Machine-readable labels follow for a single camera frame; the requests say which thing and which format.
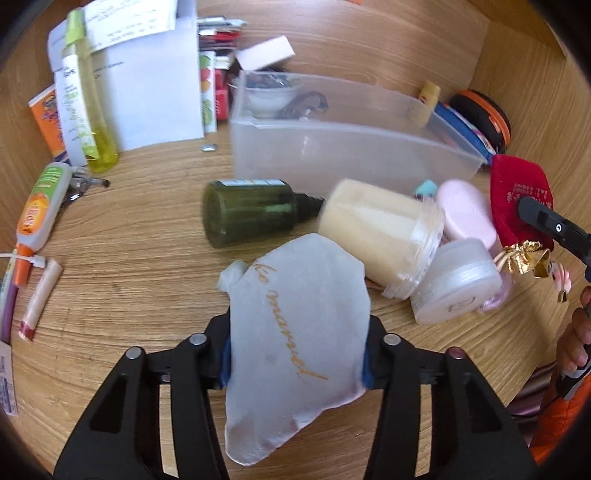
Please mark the orange sunscreen tube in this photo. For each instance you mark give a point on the orange sunscreen tube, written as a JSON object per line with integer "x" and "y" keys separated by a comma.
{"x": 45, "y": 113}

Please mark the red velvet pouch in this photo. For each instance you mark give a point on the red velvet pouch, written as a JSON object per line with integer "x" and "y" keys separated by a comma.
{"x": 511, "y": 179}

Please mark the white rectangular box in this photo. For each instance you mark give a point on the white rectangular box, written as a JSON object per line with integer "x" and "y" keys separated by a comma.
{"x": 265, "y": 54}

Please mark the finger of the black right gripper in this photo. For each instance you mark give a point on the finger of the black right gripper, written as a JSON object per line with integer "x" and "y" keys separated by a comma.
{"x": 566, "y": 233}

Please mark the blue patchwork pouch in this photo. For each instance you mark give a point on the blue patchwork pouch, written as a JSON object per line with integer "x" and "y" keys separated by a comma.
{"x": 467, "y": 130}

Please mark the white ceramic bowl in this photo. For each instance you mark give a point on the white ceramic bowl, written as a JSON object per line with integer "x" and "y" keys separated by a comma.
{"x": 269, "y": 92}

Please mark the small yellow lotion bottle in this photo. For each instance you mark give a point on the small yellow lotion bottle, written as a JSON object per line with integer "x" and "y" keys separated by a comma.
{"x": 420, "y": 111}

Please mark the pink lip balm stick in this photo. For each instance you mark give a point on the pink lip balm stick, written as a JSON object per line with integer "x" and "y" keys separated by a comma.
{"x": 38, "y": 300}

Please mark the white round cream jar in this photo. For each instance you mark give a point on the white round cream jar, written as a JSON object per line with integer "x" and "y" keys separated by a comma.
{"x": 461, "y": 278}

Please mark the dark green spray bottle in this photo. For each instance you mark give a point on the dark green spray bottle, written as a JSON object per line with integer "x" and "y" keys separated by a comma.
{"x": 235, "y": 211}

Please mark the pink round compact case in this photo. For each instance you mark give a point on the pink round compact case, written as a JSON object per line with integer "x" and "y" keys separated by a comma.
{"x": 467, "y": 212}

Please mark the white drawstring cloth pouch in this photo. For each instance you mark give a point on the white drawstring cloth pouch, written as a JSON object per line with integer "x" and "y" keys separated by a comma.
{"x": 299, "y": 322}

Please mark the yellow green spray bottle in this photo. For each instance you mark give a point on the yellow green spray bottle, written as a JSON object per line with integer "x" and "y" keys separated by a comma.
{"x": 81, "y": 97}

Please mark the orange jacket sleeve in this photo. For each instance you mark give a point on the orange jacket sleeve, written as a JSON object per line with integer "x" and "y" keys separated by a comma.
{"x": 555, "y": 418}

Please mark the purple pen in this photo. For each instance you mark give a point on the purple pen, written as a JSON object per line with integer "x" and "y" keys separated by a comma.
{"x": 8, "y": 312}

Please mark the white orange glue bottle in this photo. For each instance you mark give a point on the white orange glue bottle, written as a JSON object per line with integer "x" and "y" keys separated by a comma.
{"x": 40, "y": 210}

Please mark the black orange zip case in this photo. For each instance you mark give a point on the black orange zip case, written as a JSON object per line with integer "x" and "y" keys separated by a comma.
{"x": 486, "y": 115}

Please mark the small silver coin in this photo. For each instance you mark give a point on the small silver coin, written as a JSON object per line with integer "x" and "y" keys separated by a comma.
{"x": 209, "y": 148}

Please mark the clear plastic storage bin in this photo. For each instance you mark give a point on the clear plastic storage bin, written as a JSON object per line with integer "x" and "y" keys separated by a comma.
{"x": 336, "y": 129}

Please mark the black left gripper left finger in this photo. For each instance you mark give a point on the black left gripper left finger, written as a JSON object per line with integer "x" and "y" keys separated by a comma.
{"x": 118, "y": 434}

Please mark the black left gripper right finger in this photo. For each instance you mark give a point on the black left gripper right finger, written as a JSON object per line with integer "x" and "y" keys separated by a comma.
{"x": 473, "y": 435}

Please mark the person right hand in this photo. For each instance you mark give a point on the person right hand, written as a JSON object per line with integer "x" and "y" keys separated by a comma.
{"x": 570, "y": 351}

